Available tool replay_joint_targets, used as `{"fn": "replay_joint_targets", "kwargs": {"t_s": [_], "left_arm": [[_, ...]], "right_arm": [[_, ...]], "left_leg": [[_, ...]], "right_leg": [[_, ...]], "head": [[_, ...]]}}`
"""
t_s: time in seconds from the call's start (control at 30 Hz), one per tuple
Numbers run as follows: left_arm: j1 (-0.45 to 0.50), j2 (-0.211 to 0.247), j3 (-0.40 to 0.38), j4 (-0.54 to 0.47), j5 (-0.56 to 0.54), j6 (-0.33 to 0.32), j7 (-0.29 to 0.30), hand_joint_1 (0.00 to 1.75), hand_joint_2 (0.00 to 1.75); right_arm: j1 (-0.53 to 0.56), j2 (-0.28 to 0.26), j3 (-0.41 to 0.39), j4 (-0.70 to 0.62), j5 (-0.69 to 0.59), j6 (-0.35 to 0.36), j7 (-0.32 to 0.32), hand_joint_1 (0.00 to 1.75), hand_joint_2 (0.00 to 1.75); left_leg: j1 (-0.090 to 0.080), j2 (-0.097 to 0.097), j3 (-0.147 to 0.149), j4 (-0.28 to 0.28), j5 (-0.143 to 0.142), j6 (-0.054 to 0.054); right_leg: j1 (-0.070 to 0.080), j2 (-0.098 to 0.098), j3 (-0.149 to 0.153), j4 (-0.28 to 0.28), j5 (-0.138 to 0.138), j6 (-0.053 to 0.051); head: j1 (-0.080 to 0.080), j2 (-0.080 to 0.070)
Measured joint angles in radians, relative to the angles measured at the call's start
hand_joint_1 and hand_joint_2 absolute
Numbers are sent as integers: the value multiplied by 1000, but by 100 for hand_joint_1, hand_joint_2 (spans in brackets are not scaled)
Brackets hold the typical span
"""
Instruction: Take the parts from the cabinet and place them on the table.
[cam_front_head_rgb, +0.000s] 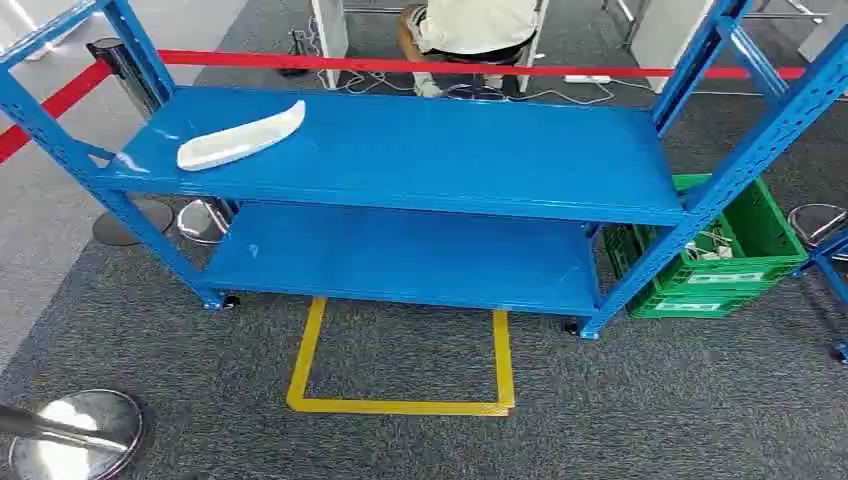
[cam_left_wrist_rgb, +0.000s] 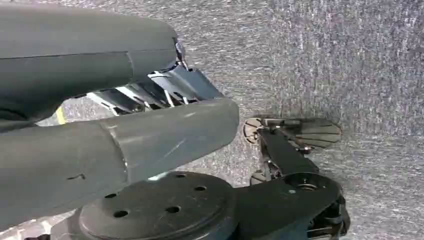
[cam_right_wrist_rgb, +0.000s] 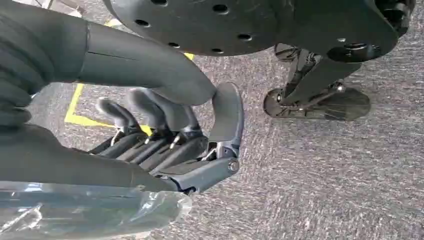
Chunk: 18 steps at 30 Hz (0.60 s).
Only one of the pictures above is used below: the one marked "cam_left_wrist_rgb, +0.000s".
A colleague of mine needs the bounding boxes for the black robot foot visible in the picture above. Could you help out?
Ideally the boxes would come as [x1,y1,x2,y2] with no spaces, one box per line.
[243,116,343,186]

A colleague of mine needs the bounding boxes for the yellow floor tape frame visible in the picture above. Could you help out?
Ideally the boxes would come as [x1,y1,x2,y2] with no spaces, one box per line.
[54,106,67,126]

